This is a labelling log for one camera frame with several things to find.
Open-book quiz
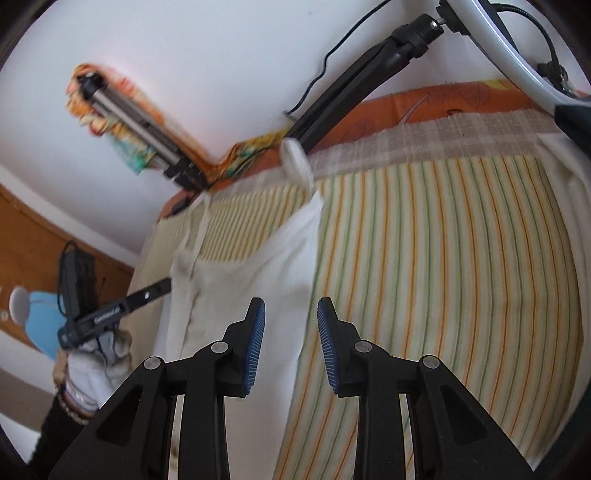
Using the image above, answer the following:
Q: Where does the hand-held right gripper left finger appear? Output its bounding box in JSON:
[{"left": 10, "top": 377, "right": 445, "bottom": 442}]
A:
[{"left": 48, "top": 298, "right": 267, "bottom": 480}]

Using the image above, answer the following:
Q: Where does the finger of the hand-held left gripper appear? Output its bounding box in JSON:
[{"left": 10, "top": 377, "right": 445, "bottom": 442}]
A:
[{"left": 126, "top": 278, "right": 173, "bottom": 309}]

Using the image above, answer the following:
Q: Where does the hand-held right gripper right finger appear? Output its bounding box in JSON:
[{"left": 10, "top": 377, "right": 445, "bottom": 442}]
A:
[{"left": 317, "top": 296, "right": 539, "bottom": 480}]

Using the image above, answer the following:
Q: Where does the white small garment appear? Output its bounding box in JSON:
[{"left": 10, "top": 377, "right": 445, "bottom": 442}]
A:
[{"left": 154, "top": 137, "right": 326, "bottom": 480}]

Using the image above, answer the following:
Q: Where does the person's left forearm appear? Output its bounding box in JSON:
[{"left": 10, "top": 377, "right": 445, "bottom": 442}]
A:
[{"left": 28, "top": 351, "right": 100, "bottom": 464}]

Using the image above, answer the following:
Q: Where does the person's left hand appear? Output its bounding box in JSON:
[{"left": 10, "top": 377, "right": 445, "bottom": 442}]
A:
[{"left": 64, "top": 324, "right": 133, "bottom": 412}]

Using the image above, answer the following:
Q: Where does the white round knob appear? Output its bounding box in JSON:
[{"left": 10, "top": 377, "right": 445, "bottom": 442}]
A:
[{"left": 8, "top": 287, "right": 31, "bottom": 317}]

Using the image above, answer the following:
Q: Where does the wooden door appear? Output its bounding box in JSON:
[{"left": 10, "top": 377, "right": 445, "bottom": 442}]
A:
[{"left": 0, "top": 184, "right": 139, "bottom": 377}]

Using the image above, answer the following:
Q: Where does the striped blanket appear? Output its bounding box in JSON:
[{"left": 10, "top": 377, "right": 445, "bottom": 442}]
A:
[{"left": 139, "top": 107, "right": 583, "bottom": 480}]

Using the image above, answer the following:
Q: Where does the colourful printed cloth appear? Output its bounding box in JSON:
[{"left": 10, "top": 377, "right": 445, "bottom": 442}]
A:
[{"left": 66, "top": 61, "right": 282, "bottom": 185}]

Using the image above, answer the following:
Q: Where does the silver tripod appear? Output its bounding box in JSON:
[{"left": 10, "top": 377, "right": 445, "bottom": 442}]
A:
[{"left": 76, "top": 73, "right": 211, "bottom": 191}]

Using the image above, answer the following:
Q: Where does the orange bed sheet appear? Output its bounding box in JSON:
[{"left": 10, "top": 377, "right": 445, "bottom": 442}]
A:
[{"left": 159, "top": 78, "right": 591, "bottom": 217}]

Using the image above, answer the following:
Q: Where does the black tripod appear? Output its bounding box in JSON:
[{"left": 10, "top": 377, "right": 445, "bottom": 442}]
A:
[{"left": 283, "top": 13, "right": 448, "bottom": 154}]

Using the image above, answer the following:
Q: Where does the white cloth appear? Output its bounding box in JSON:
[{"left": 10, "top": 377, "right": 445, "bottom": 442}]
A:
[{"left": 537, "top": 124, "right": 591, "bottom": 282}]

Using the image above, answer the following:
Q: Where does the dark teal object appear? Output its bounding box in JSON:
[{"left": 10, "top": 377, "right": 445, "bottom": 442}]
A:
[{"left": 553, "top": 98, "right": 591, "bottom": 155}]

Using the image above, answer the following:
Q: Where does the black gooseneck holder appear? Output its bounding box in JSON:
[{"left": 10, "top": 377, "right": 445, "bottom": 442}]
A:
[{"left": 487, "top": 0, "right": 580, "bottom": 95}]

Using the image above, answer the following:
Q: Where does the black cable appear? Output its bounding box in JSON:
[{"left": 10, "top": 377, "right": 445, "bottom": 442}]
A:
[{"left": 285, "top": 0, "right": 389, "bottom": 116}]

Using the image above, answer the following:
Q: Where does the white ring light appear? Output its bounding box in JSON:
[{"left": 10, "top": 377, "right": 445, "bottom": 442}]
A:
[{"left": 438, "top": 0, "right": 583, "bottom": 112}]

